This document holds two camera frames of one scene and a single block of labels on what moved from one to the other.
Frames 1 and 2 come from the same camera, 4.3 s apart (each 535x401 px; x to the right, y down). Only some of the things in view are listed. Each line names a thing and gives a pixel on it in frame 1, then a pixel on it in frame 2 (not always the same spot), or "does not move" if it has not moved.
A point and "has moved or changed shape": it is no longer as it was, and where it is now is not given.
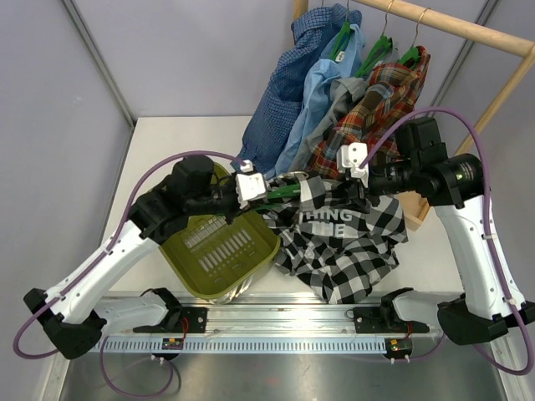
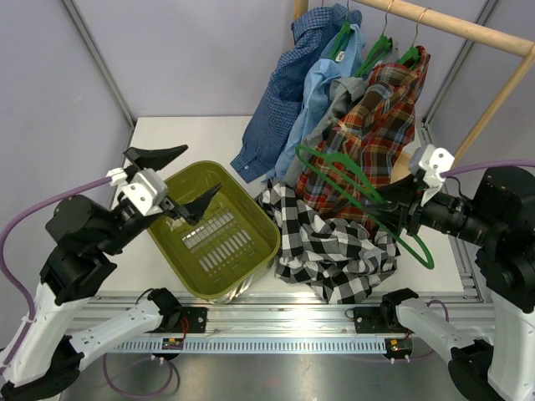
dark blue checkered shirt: x=273 y=127 does not move
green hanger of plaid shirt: x=411 y=58 does not move
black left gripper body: x=223 y=201 → x=167 y=208
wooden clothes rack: x=415 y=204 does not move
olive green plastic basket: x=211 y=256 does not move
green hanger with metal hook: x=291 y=188 → x=367 y=180
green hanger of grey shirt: x=380 y=48 does not move
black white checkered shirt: x=341 y=239 has moved or changed shape
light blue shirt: x=324 y=72 does not move
